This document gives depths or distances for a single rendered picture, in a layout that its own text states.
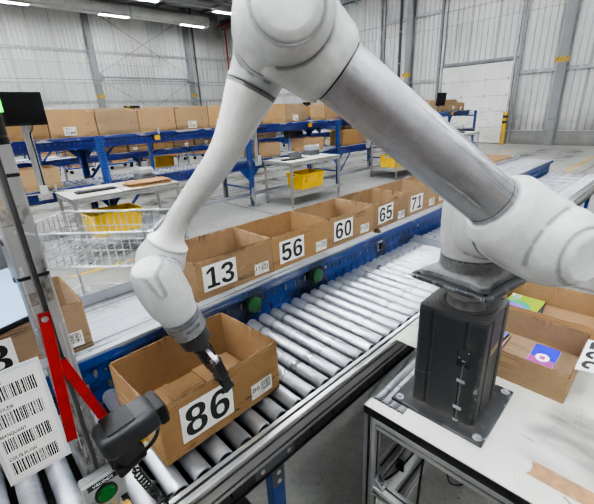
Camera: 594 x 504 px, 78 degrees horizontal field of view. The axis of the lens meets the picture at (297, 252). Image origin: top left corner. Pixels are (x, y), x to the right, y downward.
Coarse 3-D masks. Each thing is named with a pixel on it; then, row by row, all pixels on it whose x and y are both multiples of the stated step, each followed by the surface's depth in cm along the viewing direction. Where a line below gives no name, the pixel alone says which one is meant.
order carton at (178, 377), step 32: (224, 320) 131; (160, 352) 117; (192, 352) 126; (224, 352) 136; (256, 352) 107; (128, 384) 96; (160, 384) 119; (192, 384) 121; (160, 448) 92; (192, 448) 97
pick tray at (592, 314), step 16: (528, 288) 161; (544, 288) 156; (560, 288) 152; (560, 304) 154; (576, 304) 150; (592, 304) 146; (560, 320) 131; (576, 320) 145; (592, 320) 145; (592, 336) 125
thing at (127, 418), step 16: (144, 400) 68; (160, 400) 68; (112, 416) 65; (128, 416) 64; (144, 416) 65; (160, 416) 67; (96, 432) 63; (112, 432) 62; (128, 432) 63; (144, 432) 65; (112, 448) 61; (128, 448) 64; (144, 448) 68; (128, 464) 66
